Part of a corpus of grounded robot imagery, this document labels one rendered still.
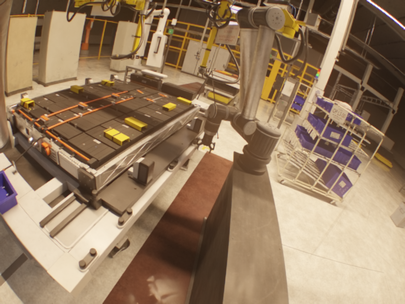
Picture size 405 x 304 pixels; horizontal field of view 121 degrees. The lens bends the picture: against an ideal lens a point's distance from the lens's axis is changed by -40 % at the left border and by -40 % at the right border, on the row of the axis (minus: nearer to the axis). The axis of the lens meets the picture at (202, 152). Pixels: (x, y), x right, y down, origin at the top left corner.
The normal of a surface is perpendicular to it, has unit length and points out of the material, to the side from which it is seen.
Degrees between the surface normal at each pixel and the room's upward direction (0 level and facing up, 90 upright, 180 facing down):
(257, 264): 0
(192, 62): 90
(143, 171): 90
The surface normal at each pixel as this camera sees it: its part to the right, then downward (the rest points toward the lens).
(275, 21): 0.34, 0.56
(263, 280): 0.28, -0.83
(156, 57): 0.11, 0.53
